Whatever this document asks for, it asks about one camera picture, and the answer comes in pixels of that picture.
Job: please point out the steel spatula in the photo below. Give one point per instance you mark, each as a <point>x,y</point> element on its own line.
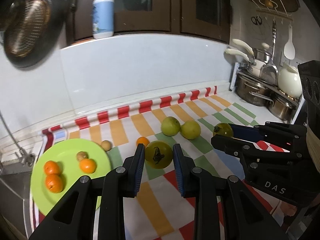
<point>269,72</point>

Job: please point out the white blue pump bottle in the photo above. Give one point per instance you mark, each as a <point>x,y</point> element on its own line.
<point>102,17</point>

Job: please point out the yellow-green apple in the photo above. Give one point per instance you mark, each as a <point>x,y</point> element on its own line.
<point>190,129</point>

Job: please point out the small tan round fruit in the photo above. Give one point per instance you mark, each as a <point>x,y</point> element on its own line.
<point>106,145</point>
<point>81,155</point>

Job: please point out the white rice paddle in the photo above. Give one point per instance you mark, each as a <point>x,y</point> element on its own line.
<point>289,50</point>

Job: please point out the lidded steel pot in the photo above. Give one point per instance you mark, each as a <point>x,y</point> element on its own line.
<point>260,55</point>

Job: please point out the dark wooden window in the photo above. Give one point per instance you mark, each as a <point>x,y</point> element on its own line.
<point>175,5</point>

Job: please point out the green plate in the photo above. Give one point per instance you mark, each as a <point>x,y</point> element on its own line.
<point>65,152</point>

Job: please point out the black scissors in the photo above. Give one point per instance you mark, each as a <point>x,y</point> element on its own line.
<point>257,20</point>

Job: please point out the person's right hand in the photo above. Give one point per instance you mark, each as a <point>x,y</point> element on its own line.
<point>287,208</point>

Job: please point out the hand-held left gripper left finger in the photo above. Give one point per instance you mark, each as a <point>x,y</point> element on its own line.
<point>140,165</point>

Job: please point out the small orange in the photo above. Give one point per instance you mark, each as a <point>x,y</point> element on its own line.
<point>143,140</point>

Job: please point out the black frying pan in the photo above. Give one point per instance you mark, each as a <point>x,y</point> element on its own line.
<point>56,30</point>

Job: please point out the small steel pot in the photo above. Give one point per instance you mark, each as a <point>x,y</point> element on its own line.
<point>281,108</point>

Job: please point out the white dish rack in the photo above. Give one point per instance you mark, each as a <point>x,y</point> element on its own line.
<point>233,80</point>

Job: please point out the green apple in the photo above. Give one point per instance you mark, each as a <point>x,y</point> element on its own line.
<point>170,126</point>

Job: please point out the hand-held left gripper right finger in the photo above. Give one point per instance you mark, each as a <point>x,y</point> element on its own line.
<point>178,167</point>

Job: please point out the white ceramic pot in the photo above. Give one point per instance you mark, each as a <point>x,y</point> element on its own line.
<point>288,82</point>

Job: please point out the perforated bronze strainer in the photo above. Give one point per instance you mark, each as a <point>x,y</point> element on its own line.
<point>27,25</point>

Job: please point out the colourful striped tablecloth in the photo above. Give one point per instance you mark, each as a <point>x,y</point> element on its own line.
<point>155,205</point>

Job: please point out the large steel pot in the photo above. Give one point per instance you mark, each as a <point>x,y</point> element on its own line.
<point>250,90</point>

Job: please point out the green tomato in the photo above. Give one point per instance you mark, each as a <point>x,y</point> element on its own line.
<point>222,129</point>
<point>158,155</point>

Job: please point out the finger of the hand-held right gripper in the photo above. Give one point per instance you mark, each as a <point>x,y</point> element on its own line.
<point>247,132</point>
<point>230,146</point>

